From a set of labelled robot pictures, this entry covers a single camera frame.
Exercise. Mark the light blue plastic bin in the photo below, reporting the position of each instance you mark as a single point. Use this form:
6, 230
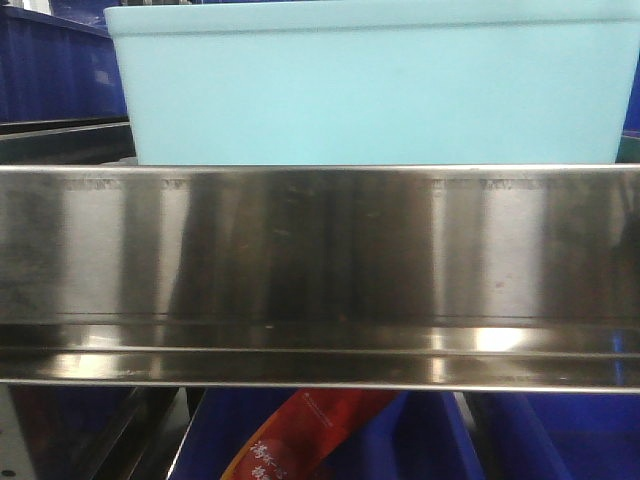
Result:
377, 82

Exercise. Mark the dark blue bin lower centre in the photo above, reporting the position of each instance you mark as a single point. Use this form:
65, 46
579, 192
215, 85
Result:
420, 435

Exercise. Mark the dark blue bin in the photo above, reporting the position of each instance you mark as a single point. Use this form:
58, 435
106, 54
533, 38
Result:
420, 435
60, 64
561, 436

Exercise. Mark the dark blue bin lower right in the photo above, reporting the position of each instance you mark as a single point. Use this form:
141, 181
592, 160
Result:
561, 436

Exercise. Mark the dark blue bin upper left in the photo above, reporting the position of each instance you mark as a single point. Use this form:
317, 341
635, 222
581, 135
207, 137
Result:
60, 64

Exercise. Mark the red snack package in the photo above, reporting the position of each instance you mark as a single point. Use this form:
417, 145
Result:
294, 440

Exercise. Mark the steel shelf divider lower left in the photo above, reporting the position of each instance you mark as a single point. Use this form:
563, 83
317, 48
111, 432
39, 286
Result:
56, 432

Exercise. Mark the stainless steel shelf rail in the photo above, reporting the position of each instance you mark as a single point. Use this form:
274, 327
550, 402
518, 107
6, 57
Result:
453, 278

